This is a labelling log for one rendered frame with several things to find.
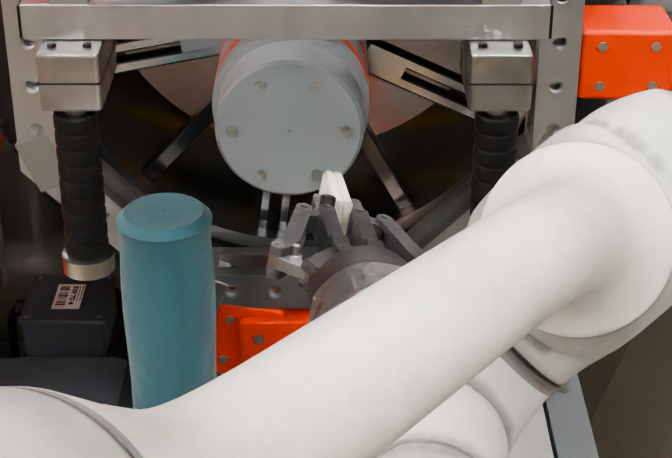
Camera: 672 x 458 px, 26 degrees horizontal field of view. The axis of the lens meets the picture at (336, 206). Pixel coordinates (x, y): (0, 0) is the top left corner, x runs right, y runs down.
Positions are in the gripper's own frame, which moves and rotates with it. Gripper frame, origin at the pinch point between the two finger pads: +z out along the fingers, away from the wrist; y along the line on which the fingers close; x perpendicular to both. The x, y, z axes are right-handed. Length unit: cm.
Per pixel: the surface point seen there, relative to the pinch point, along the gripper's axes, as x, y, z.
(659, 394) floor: 60, -78, 95
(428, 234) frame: 12.4, -15.9, 28.6
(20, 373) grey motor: 45, 23, 49
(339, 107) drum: -4.4, -1.0, 11.5
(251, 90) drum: -4.5, 6.6, 12.3
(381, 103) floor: 53, -49, 215
